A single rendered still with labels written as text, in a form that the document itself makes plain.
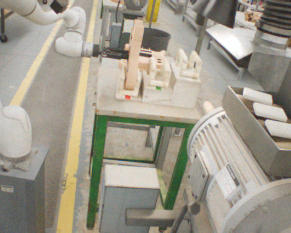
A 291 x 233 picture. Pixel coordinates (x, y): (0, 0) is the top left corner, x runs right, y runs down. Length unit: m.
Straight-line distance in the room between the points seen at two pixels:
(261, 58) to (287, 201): 0.39
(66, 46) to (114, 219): 1.09
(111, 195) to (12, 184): 0.79
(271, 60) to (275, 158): 0.35
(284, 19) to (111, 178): 0.64
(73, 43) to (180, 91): 0.65
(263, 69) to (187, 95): 0.97
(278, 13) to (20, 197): 1.36
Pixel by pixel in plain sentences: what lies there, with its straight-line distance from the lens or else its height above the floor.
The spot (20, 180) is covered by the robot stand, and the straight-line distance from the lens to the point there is 1.57.
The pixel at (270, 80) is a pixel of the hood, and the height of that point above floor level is 1.46.
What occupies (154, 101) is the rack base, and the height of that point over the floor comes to 0.95.
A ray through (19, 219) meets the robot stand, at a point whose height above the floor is 0.40.
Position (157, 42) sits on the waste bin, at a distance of 4.19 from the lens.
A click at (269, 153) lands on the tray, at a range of 0.63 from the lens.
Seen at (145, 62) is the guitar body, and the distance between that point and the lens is 2.27.
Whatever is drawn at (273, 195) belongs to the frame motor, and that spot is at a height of 1.36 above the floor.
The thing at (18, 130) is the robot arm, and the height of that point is 0.90.
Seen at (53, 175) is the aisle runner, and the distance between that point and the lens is 2.65.
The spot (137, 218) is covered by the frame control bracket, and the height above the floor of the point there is 1.04.
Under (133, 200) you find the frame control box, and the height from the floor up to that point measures 1.07.
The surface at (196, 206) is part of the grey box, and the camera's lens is 0.78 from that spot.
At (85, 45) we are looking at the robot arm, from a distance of 1.80.
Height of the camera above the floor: 1.71
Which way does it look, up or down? 29 degrees down
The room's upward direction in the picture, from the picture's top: 11 degrees clockwise
